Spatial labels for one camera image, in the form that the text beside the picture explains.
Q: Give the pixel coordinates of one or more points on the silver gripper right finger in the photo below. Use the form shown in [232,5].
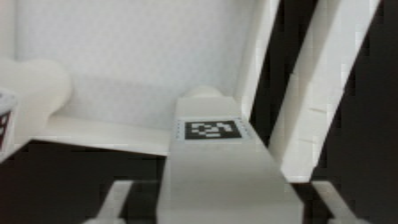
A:
[343,216]

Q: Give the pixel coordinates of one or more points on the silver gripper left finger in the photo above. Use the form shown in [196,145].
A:
[109,214]

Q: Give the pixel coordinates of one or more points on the white desk leg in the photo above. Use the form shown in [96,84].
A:
[34,93]
[223,185]

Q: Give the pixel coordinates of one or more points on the white desk tabletop tray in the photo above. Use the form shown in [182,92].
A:
[143,49]

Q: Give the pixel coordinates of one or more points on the white front rail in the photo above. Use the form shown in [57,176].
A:
[315,90]

